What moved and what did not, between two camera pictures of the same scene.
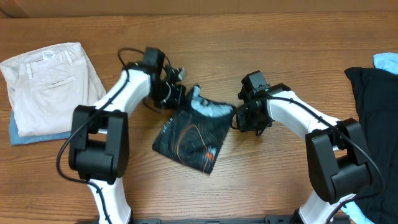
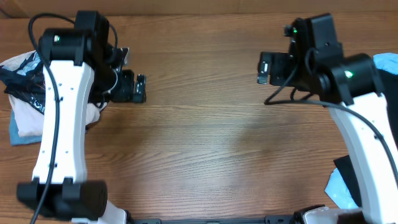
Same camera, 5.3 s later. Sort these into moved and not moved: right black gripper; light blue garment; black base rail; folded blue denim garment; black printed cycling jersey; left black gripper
Moved: black printed cycling jersey; right black gripper; left black gripper
Not moved: black base rail; light blue garment; folded blue denim garment
